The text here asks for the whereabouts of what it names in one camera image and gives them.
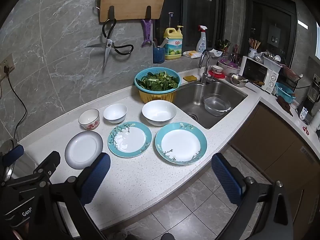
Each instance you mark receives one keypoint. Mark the brown kitchen cabinet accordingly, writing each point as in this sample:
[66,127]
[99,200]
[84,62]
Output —
[262,135]

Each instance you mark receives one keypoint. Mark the grey rimmed white plate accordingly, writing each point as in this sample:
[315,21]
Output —
[83,150]

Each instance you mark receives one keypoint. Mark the chrome faucet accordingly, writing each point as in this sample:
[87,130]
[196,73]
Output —
[203,76]

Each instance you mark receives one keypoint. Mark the yellow detergent bottle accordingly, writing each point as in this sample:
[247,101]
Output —
[172,47]

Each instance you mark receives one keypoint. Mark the white microwave oven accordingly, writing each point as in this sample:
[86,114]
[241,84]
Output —
[252,71]

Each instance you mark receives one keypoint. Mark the small steel bowl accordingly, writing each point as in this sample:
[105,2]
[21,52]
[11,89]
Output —
[238,81]

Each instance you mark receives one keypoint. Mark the yellow plastic basket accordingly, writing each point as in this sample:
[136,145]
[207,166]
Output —
[157,97]

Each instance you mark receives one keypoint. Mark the beige wall socket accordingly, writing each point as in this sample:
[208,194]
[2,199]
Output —
[6,62]

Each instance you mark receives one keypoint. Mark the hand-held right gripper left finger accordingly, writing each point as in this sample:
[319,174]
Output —
[96,177]

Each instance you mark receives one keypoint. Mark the stainless steel sink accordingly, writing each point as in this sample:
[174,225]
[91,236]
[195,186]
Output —
[192,97]

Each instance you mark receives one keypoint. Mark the small white bowl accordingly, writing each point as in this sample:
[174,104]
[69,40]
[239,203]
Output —
[115,113]

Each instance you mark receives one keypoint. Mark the yellow sponge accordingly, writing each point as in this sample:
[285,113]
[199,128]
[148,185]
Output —
[190,78]

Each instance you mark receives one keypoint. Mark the purple peeler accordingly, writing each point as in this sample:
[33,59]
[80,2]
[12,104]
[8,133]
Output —
[146,30]

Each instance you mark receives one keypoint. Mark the bundle of chopsticks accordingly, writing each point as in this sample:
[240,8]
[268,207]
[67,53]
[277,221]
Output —
[254,43]

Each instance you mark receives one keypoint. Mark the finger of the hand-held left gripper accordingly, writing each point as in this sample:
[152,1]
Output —
[13,153]
[50,162]

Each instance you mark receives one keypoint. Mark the teal colander basket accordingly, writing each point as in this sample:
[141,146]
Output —
[140,86]

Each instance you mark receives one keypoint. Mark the red floral bowl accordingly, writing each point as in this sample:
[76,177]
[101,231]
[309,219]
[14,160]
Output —
[89,122]

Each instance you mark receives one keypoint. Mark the large teal floral plate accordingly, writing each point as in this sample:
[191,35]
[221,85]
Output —
[181,143]

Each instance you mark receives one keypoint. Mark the white yellow cleaning cloth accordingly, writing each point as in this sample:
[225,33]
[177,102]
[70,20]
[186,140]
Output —
[191,54]

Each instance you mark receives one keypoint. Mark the black window frame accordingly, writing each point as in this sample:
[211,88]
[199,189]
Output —
[220,10]

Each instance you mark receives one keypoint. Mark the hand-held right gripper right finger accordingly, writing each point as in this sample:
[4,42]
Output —
[228,180]

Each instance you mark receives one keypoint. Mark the leafy green vegetables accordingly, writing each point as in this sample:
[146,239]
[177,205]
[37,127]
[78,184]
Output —
[157,81]

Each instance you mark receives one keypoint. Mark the wooden cutting board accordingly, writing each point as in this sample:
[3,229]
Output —
[132,2]

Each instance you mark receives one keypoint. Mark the blue utensil cup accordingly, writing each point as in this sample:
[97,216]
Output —
[158,56]

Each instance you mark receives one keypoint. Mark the small teal floral plate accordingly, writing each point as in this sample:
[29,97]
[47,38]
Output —
[130,140]

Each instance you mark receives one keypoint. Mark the stainless rice cooker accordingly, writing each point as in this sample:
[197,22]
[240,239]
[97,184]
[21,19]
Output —
[8,172]

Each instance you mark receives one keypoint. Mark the ceramic chopstick holder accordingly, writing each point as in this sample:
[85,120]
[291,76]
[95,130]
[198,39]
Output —
[252,53]

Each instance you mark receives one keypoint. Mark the red trivet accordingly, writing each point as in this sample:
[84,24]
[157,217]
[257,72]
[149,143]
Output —
[217,76]

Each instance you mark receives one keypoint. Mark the red small scissors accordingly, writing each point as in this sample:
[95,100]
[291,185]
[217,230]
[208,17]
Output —
[305,130]

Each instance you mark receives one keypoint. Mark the white spray bottle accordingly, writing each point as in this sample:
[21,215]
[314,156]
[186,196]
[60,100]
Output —
[201,43]

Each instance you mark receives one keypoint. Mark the large white bowl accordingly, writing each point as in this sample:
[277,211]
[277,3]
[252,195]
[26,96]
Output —
[158,112]

